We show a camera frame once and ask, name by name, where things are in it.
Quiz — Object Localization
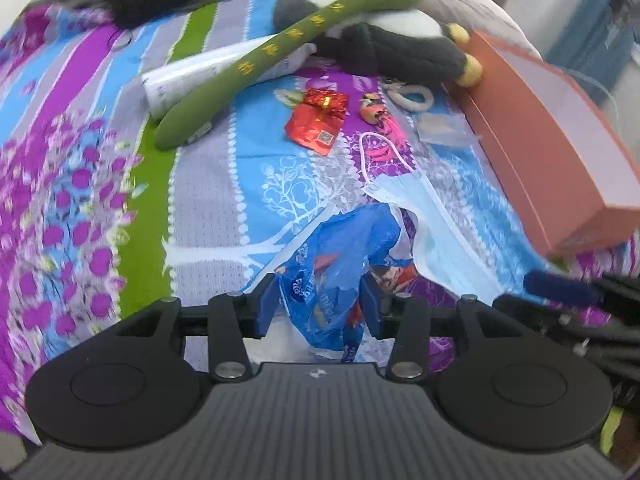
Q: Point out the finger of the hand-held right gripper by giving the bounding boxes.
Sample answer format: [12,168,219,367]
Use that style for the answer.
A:
[522,269,606,307]
[492,294,596,356]

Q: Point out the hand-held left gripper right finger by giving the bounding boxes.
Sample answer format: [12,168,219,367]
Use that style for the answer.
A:
[360,276,523,382]

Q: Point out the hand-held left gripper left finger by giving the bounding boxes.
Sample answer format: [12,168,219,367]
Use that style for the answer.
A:
[112,272,280,382]

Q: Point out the blue plastic bag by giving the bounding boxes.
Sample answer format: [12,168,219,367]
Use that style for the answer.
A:
[277,204,418,363]

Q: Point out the orange cardboard box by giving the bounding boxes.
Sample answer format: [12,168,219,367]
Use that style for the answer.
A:
[442,30,640,258]

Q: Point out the blue face mask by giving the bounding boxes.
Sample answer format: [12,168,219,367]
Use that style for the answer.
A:
[359,131,506,298]

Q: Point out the floral striped bedsheet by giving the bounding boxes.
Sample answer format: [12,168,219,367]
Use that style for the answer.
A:
[0,0,640,446]

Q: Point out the red foil packet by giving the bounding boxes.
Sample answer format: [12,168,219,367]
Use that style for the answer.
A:
[285,87,350,157]

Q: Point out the clear plastic zip bag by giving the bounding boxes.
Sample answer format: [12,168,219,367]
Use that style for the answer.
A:
[416,112,476,146]

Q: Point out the pink tassel charm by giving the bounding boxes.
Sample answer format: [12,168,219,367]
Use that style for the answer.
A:
[360,91,407,161]

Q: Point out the white tube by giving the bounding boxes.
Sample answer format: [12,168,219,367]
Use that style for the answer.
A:
[141,35,316,121]

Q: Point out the long green plush toy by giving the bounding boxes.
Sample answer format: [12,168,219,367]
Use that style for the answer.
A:
[154,0,426,151]

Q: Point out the grey penguin plush toy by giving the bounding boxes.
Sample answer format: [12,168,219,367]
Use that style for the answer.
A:
[272,0,485,88]

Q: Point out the blue curtain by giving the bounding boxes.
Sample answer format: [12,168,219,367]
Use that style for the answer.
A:
[545,0,640,81]

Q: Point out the white fluffy hair tie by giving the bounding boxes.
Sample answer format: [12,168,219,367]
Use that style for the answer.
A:
[384,79,435,111]

